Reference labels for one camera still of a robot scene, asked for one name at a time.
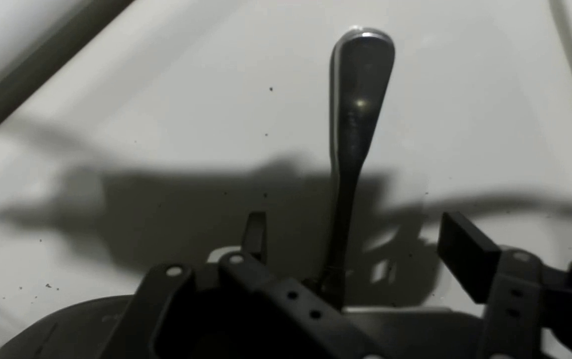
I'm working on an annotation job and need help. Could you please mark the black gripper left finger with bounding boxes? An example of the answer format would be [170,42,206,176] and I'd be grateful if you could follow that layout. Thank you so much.
[241,212,267,262]

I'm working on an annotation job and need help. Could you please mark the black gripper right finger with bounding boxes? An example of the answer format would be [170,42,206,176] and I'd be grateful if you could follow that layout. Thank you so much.
[437,212,503,304]

